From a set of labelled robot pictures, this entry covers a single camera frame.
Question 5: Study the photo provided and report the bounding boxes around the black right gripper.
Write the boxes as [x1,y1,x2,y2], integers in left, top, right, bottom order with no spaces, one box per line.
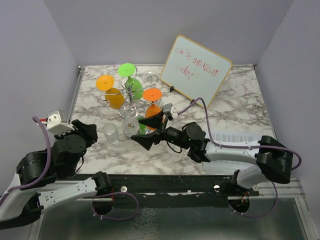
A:
[131,109,191,151]

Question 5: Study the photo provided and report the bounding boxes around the clear wine glass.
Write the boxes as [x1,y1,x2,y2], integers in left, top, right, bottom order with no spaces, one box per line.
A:
[119,102,140,139]
[102,123,120,144]
[141,70,159,84]

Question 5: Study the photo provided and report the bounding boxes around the orange wine glass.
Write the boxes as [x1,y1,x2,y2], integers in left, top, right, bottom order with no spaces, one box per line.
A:
[95,74,125,110]
[142,88,163,118]

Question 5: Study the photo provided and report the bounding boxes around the green wine glass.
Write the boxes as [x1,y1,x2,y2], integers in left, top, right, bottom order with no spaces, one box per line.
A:
[117,63,144,101]

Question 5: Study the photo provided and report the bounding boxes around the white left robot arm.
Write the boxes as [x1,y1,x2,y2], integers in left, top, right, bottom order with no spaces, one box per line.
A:
[0,116,112,230]

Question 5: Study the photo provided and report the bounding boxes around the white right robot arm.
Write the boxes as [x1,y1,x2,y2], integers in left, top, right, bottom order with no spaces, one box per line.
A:
[130,112,293,196]

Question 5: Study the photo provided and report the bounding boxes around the chrome wine glass rack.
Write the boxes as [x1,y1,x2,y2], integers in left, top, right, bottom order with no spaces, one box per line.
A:
[96,65,161,142]

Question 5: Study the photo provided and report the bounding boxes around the yellow framed whiteboard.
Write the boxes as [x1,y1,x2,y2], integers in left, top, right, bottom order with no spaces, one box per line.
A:
[160,35,233,106]

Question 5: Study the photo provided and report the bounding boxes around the printed paper sheets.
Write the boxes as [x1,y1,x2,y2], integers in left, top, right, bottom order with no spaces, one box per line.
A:
[203,130,262,175]

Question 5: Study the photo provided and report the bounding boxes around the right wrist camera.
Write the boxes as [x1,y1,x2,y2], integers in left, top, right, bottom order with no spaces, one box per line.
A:
[162,103,179,121]

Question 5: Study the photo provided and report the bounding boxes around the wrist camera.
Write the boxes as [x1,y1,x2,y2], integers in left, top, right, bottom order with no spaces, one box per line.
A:
[40,109,75,137]
[162,103,179,121]

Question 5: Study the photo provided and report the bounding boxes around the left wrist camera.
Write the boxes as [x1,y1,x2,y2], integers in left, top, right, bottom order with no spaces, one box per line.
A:
[40,109,75,137]

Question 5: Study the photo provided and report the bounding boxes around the black front mounting rail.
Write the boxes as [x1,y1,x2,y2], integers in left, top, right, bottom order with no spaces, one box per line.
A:
[57,174,261,208]

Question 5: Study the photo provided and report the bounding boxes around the aluminium table edge rail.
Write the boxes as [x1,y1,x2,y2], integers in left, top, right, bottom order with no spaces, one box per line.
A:
[27,65,316,240]

